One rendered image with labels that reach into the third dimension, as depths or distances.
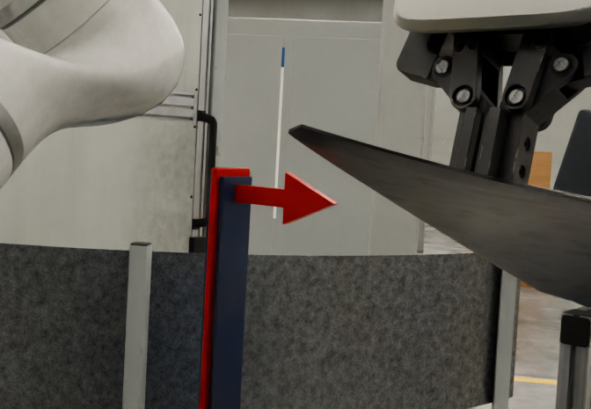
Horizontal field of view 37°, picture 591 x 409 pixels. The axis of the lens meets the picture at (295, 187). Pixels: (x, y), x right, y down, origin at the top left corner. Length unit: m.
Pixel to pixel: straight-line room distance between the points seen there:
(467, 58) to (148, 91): 0.43
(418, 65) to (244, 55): 5.97
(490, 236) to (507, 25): 0.09
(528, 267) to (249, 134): 5.92
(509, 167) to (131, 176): 1.99
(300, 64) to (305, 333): 4.38
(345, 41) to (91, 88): 5.57
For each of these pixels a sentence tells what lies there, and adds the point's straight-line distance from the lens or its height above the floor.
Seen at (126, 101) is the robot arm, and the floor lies 1.23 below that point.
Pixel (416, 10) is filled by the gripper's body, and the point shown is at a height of 1.27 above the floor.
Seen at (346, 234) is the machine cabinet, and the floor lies 0.57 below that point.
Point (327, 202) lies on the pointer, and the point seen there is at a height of 1.18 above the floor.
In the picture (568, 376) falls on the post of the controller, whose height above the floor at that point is 0.99.
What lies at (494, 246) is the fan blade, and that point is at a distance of 0.42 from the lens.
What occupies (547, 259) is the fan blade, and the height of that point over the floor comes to 1.16.
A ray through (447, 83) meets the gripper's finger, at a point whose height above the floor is 1.24.
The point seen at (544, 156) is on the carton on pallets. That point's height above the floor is 1.19.
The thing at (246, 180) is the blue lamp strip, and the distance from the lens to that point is 0.43.
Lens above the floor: 1.21
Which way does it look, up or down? 3 degrees down
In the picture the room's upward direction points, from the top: 3 degrees clockwise
